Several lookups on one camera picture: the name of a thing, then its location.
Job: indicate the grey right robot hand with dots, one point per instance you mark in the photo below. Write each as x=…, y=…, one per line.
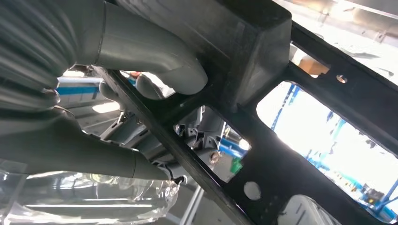
x=62, y=152

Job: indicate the open cardboard box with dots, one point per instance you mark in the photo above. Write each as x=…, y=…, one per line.
x=312, y=66

